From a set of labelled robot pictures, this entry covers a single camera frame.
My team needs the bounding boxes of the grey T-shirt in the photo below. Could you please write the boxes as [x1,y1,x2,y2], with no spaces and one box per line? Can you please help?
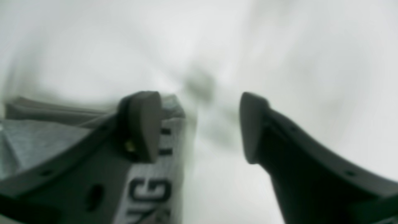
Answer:
[1,91,185,224]

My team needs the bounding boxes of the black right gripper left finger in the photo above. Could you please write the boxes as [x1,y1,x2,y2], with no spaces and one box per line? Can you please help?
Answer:
[1,91,162,224]

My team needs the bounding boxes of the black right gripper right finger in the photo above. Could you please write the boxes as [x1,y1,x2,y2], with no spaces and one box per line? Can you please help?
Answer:
[240,92,398,224]

